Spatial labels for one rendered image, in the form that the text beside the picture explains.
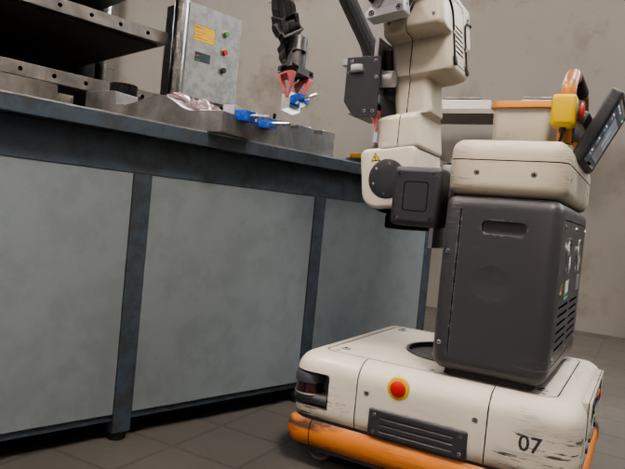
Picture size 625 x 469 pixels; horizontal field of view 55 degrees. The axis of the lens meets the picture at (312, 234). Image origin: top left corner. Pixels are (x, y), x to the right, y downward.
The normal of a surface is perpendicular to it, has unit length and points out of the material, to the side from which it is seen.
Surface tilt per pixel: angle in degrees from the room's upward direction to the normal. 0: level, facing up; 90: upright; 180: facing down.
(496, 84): 90
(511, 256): 90
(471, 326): 90
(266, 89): 90
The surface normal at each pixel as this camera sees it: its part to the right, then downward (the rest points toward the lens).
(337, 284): 0.70, 0.09
